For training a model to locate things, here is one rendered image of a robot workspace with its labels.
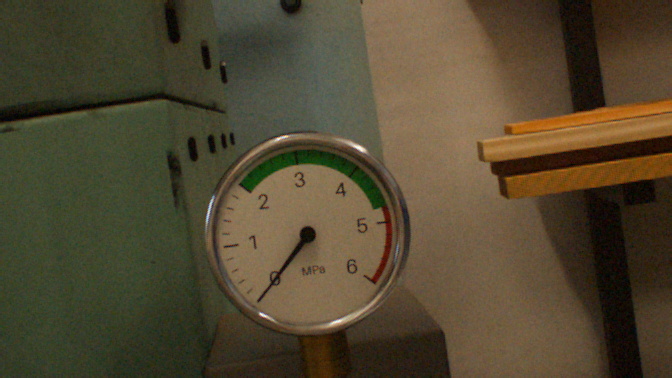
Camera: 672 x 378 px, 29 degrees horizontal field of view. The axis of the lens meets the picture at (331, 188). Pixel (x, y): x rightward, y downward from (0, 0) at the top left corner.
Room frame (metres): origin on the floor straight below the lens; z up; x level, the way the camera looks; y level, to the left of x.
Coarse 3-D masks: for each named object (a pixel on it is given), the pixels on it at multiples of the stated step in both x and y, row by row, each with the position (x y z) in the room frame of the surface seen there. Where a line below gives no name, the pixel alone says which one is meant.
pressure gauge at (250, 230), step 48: (288, 144) 0.40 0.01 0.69; (336, 144) 0.40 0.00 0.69; (240, 192) 0.40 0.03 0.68; (288, 192) 0.40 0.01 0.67; (336, 192) 0.40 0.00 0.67; (384, 192) 0.40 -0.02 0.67; (240, 240) 0.40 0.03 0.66; (288, 240) 0.40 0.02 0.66; (336, 240) 0.40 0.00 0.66; (384, 240) 0.40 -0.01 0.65; (240, 288) 0.40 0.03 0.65; (288, 288) 0.40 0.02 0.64; (336, 288) 0.40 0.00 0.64; (384, 288) 0.40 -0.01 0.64; (336, 336) 0.42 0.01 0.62
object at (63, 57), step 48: (0, 0) 0.46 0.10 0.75; (48, 0) 0.46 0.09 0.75; (96, 0) 0.46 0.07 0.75; (144, 0) 0.46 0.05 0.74; (192, 0) 0.73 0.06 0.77; (0, 48) 0.46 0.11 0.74; (48, 48) 0.46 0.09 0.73; (96, 48) 0.46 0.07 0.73; (144, 48) 0.46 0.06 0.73; (192, 48) 0.65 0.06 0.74; (0, 96) 0.46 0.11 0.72; (48, 96) 0.46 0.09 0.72; (96, 96) 0.46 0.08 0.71; (144, 96) 0.46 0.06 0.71; (192, 96) 0.61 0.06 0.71
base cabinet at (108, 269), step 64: (0, 128) 0.46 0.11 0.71; (64, 128) 0.46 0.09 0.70; (128, 128) 0.46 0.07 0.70; (192, 128) 0.56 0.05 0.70; (0, 192) 0.46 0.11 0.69; (64, 192) 0.46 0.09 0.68; (128, 192) 0.46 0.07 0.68; (192, 192) 0.50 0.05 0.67; (0, 256) 0.46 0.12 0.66; (64, 256) 0.46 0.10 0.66; (128, 256) 0.46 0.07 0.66; (192, 256) 0.46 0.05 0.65; (0, 320) 0.46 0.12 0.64; (64, 320) 0.46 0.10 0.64; (128, 320) 0.46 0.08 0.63; (192, 320) 0.46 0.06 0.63
